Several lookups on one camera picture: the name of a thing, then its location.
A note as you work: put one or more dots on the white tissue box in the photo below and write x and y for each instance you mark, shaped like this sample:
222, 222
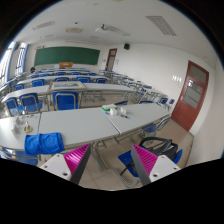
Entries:
108, 107

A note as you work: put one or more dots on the red-brown far door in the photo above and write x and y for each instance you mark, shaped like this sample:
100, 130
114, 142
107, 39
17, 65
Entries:
110, 60

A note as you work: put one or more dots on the orange lectern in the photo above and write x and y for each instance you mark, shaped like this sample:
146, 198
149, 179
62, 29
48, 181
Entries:
65, 64

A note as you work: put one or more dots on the grey desk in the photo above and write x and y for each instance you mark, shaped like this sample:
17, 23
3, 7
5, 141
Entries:
12, 130
78, 126
131, 117

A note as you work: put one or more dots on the red-brown near door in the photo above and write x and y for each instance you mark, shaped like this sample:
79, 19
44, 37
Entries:
192, 96

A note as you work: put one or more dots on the ceiling projector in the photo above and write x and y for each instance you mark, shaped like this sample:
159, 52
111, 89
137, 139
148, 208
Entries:
103, 28

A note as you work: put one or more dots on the framed board on desk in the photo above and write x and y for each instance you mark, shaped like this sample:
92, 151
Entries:
61, 85

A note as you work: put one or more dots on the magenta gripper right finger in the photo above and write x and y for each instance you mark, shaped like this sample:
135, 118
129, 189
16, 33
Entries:
144, 162

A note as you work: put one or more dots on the blue chair behind right desk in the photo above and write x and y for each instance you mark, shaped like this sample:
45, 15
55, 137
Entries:
151, 129

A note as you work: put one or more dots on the blue chair left second row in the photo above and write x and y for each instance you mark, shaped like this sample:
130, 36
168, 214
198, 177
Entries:
30, 102

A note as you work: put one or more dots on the black bag on chair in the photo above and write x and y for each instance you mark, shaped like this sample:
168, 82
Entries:
160, 146

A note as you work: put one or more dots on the grey front desk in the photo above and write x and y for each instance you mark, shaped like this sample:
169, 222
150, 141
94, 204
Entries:
78, 126

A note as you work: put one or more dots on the blue towel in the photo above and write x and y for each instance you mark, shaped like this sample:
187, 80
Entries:
50, 143

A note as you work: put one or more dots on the black wall speaker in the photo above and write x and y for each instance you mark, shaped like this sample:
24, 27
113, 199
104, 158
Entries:
126, 46

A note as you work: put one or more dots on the yellow tape roll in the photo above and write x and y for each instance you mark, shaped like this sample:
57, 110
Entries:
27, 128

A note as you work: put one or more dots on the grey right desk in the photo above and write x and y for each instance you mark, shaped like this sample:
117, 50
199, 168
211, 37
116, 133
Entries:
131, 117

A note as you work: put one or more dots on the blue chair second row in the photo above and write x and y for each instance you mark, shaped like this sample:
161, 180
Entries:
65, 100
30, 102

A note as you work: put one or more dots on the blue chair near right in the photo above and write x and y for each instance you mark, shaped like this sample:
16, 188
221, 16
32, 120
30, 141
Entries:
126, 158

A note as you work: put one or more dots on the red-brown door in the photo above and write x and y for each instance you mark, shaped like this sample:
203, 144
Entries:
192, 96
110, 60

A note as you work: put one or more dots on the window with blue curtain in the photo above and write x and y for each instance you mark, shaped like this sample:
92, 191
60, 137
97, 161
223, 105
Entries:
13, 61

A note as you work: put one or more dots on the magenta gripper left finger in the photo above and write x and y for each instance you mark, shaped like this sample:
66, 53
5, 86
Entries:
76, 161

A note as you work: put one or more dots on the green chalkboard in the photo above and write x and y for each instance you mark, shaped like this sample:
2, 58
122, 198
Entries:
77, 55

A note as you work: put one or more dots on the grey left desk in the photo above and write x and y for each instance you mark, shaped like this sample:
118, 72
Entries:
12, 130

